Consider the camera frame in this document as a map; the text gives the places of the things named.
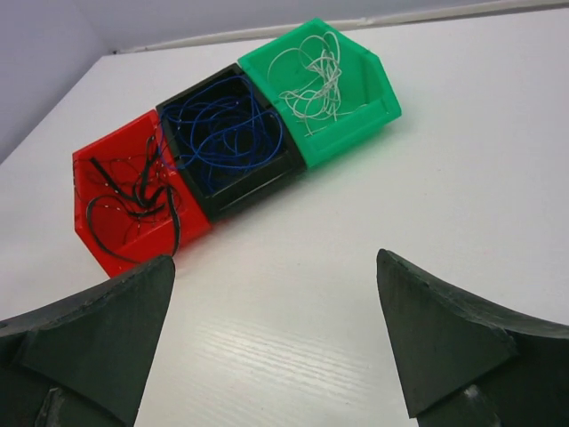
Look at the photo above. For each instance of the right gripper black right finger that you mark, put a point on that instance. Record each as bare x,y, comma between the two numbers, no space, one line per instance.
465,361

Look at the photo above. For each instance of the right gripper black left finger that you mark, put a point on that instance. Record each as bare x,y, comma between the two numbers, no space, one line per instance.
85,359

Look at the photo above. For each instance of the red plastic bin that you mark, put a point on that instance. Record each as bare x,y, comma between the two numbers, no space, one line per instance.
130,205

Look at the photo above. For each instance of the black plastic bin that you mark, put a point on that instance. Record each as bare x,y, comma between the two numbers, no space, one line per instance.
229,143

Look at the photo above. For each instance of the green plastic bin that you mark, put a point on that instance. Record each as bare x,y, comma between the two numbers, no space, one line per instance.
331,92

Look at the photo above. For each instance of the back aluminium rail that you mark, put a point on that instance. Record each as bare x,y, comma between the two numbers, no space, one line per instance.
491,8

